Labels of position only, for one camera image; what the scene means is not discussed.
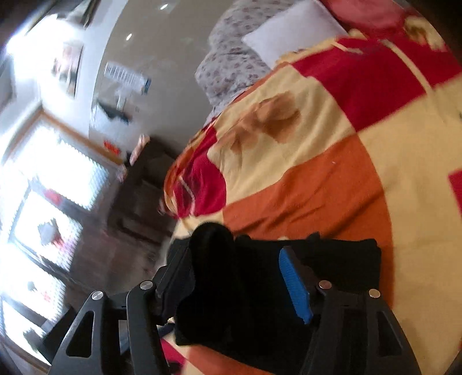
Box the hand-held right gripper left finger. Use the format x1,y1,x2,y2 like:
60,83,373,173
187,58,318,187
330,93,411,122
49,240,197,375

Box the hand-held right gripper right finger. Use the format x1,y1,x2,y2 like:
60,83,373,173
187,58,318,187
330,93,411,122
279,246,421,375

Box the black pants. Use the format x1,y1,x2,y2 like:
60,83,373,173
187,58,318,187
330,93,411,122
168,222,382,363

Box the dark wooden table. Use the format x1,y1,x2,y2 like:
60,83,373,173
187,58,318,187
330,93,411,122
108,135,185,246

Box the orange red printed blanket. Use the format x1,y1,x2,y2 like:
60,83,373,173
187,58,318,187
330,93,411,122
157,36,462,375

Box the window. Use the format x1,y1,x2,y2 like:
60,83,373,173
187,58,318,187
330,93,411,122
0,112,120,361

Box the dark hanging cloth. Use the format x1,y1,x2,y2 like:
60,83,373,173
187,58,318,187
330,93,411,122
97,101,131,125

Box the floral quilt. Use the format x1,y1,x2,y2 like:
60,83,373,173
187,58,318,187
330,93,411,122
195,0,289,115

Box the white pillow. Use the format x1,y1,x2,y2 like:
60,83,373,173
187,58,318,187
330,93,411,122
242,0,349,69

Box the red heart cushion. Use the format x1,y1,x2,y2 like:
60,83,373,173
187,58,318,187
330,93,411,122
321,0,412,30

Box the wall calendar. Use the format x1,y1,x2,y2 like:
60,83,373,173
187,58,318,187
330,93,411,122
104,61,152,95

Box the wall poster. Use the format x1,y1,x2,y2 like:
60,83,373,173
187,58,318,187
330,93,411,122
54,40,85,99

